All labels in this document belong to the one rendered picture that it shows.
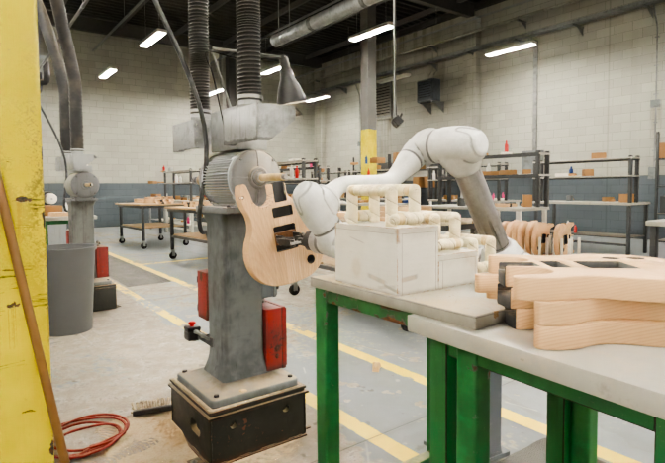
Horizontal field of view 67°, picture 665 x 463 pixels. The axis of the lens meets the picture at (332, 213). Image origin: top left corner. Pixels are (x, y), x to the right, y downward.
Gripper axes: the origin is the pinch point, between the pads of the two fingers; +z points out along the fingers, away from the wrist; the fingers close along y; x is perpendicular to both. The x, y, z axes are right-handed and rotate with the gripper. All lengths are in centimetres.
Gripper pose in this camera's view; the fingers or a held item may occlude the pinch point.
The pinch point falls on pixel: (286, 237)
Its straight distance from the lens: 196.8
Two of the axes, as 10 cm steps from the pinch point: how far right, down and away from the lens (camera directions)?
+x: -1.3, -9.8, -1.3
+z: -6.1, -0.2, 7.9
